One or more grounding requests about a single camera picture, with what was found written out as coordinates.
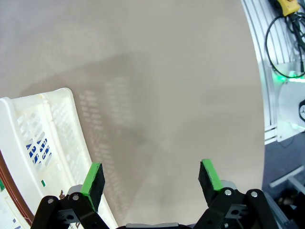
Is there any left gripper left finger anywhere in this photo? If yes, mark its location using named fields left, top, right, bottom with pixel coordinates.
left=30, top=162, right=112, bottom=229

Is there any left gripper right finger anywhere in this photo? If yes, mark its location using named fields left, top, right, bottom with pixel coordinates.
left=193, top=159, right=279, bottom=229

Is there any blue Pocari drink can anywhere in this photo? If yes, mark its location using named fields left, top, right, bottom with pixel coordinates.
left=25, top=137, right=52, bottom=171

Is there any cream plastic shopping basket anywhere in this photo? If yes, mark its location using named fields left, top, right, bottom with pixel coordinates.
left=0, top=87, right=119, bottom=229

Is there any yellow emergency stop box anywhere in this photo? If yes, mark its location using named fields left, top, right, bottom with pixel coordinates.
left=269, top=0, right=301, bottom=17

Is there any brown basket handle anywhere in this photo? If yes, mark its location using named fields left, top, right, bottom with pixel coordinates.
left=0, top=151, right=34, bottom=226

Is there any aluminium support frame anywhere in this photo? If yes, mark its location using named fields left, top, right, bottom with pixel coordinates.
left=262, top=167, right=305, bottom=229

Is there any black emergency stop cable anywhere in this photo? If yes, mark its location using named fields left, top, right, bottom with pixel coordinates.
left=265, top=14, right=305, bottom=79

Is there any aluminium profile rail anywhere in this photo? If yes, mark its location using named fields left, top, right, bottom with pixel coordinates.
left=240, top=0, right=278, bottom=145

